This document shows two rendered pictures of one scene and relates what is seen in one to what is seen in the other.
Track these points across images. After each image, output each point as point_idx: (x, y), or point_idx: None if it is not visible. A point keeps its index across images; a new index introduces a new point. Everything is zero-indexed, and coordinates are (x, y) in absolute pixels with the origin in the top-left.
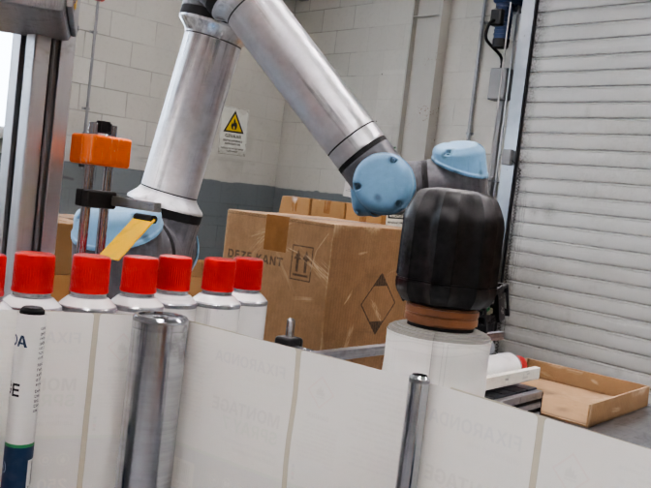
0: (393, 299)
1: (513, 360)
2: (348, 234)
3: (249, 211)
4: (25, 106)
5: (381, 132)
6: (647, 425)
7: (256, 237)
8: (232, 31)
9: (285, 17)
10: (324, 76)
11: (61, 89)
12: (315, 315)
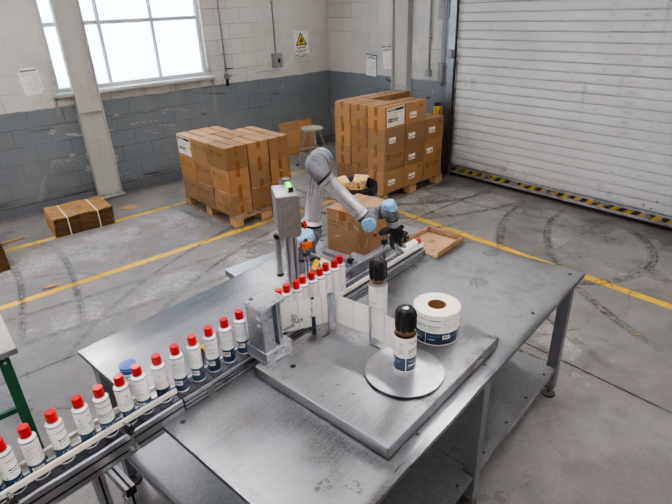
0: (379, 225)
1: (415, 242)
2: None
3: (333, 208)
4: (289, 239)
5: (366, 210)
6: (457, 253)
7: (336, 216)
8: None
9: (338, 186)
10: (350, 200)
11: None
12: (356, 239)
